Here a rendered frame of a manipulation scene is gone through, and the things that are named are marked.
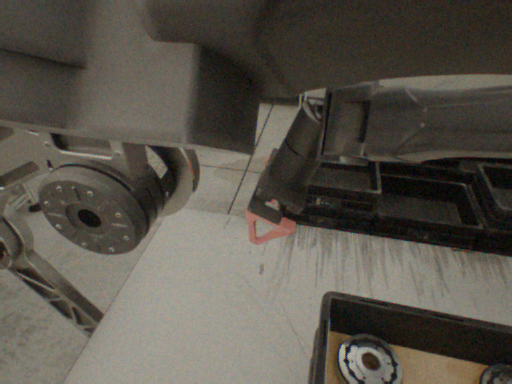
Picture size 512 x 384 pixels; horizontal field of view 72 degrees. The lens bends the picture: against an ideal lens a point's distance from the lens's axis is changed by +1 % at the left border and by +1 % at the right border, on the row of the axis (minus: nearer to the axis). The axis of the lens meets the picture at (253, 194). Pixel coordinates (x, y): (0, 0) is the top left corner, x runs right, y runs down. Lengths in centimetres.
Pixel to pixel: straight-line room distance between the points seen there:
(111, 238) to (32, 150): 23
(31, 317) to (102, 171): 155
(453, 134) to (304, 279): 70
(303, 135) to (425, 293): 67
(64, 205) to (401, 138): 39
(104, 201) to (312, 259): 66
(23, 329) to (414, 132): 183
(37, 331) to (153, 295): 103
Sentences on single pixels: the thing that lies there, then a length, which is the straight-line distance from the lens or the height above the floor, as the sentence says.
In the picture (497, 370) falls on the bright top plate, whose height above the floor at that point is 86.
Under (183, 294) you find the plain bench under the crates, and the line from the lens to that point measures 92.
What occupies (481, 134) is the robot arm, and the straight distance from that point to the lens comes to 29.
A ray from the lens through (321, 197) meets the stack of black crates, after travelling 145.
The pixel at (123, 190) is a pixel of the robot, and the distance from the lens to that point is 45.
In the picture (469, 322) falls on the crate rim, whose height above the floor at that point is 93.
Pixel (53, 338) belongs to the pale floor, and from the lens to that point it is 186.
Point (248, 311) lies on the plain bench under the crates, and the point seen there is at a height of 70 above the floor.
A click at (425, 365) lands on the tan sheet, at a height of 83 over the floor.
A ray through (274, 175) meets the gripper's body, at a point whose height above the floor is 117.
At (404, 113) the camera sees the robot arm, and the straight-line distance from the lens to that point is 32.
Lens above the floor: 144
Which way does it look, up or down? 39 degrees down
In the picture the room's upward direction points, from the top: straight up
